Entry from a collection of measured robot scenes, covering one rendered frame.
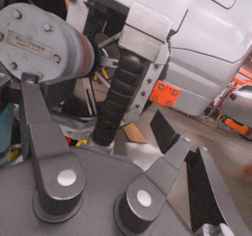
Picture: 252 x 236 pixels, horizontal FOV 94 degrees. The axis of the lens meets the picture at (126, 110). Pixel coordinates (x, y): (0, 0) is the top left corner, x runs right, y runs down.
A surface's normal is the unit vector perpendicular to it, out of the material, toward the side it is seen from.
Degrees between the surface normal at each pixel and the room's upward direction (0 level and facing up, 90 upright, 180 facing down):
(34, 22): 90
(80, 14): 90
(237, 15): 90
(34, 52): 90
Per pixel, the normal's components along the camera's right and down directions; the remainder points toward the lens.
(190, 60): 0.01, 0.36
